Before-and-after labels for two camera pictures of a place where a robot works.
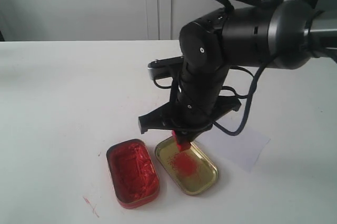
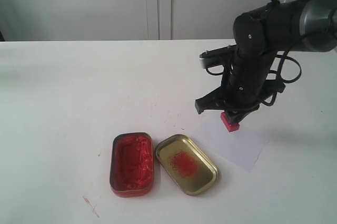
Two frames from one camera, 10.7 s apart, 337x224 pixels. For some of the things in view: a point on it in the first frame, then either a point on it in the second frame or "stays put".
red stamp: (181, 146) -> (231, 127)
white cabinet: (118, 6) stays put
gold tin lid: (191, 168) stays put
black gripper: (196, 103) -> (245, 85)
